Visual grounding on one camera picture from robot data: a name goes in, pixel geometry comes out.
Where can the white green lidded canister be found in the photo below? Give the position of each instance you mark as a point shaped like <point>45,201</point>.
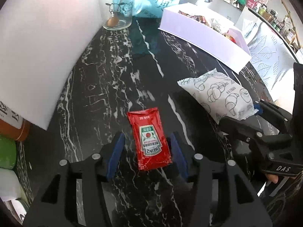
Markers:
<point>19,210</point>

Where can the wooden spoon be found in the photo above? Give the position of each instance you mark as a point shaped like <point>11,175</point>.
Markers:
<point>113,21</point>

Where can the white croissant print packet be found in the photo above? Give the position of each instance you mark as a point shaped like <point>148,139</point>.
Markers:
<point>220,94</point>

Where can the grey leaf-embossed chair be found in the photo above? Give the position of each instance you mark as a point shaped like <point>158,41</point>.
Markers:
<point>267,59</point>

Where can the red ketchup packet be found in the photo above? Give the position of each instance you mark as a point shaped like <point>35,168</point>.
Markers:
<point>149,141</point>

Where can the orange canister white label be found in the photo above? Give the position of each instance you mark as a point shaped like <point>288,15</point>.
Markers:
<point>14,130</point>

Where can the pale lavender box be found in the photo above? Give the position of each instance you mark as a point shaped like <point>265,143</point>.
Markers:
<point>201,40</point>

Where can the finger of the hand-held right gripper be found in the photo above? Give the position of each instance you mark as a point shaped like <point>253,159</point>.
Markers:
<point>239,127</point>
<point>258,107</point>

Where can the cluttered shelf of bottles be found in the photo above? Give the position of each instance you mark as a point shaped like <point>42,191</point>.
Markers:
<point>272,16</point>

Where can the cartoon print glass cup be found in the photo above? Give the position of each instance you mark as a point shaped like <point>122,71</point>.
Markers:
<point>118,16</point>

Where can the white foam board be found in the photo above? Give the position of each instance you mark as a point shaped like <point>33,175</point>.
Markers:
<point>47,52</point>

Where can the clear plastic bag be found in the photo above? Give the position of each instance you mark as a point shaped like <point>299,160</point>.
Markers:
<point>248,27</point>

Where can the red gold print packet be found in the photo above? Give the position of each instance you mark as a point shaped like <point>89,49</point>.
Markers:
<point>229,37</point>

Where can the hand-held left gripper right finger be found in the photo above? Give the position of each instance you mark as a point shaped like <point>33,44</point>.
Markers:
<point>180,156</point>

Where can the person's right hand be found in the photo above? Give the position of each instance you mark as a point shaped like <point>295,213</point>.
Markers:
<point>272,178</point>

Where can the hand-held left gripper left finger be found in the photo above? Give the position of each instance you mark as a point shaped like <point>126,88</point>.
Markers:
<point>116,156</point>

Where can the brown meat snack packet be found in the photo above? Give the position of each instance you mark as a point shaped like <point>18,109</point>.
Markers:
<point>183,12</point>

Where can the white leaf print packet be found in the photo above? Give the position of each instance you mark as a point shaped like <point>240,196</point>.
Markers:
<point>217,23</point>

